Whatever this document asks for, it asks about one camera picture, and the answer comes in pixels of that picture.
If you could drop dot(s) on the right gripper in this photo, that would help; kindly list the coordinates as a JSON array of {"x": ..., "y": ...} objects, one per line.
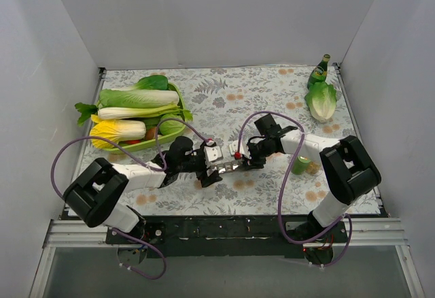
[{"x": 251, "y": 157}]

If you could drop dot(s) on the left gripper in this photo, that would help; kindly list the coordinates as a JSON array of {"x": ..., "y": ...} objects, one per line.
[{"x": 202, "y": 168}]

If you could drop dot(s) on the grey weekly pill organizer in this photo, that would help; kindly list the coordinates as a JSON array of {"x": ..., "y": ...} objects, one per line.
[{"x": 225, "y": 167}]

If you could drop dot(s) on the green pill bottle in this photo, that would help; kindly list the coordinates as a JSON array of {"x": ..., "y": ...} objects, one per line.
[{"x": 300, "y": 165}]

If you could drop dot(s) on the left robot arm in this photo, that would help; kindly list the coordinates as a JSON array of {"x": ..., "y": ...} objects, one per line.
[{"x": 94, "y": 195}]

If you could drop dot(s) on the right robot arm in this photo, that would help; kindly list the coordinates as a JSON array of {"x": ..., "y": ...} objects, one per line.
[{"x": 348, "y": 168}]

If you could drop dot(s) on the clear amber pill bottle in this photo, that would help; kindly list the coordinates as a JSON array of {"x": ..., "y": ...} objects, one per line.
[{"x": 313, "y": 168}]

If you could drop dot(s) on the round green cabbage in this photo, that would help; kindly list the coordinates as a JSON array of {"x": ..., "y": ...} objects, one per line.
[{"x": 169, "y": 125}]

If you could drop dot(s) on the green plastic tray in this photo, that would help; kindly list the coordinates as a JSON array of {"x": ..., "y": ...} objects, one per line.
[{"x": 149, "y": 141}]

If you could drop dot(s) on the green lettuce head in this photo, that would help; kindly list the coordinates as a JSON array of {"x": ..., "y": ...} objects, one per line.
[{"x": 321, "y": 100}]

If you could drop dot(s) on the yellow cabbage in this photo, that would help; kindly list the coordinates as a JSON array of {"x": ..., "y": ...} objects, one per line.
[{"x": 119, "y": 130}]

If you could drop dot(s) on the green glass bottle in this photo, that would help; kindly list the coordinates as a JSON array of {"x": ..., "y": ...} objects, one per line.
[{"x": 320, "y": 72}]

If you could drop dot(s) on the dark green leafy vegetable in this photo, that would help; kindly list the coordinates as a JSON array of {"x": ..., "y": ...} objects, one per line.
[{"x": 152, "y": 82}]

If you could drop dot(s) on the green napa cabbage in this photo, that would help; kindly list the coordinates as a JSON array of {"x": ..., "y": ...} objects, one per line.
[{"x": 137, "y": 98}]

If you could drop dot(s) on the white stalk bok choy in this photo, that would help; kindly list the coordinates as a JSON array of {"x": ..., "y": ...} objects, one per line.
[{"x": 118, "y": 113}]

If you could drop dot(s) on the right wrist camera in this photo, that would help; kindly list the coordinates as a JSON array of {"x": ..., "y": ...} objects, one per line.
[{"x": 239, "y": 150}]

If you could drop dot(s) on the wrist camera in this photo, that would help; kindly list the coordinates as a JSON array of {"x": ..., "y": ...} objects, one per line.
[
  {"x": 239, "y": 150},
  {"x": 212, "y": 151}
]

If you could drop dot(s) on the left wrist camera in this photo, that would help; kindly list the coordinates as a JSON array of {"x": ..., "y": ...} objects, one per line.
[{"x": 212, "y": 151}]

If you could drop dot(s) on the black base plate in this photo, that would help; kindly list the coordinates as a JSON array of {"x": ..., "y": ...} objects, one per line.
[{"x": 177, "y": 236}]

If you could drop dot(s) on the aluminium frame rail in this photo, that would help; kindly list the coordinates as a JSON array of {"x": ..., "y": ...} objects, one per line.
[{"x": 358, "y": 232}]

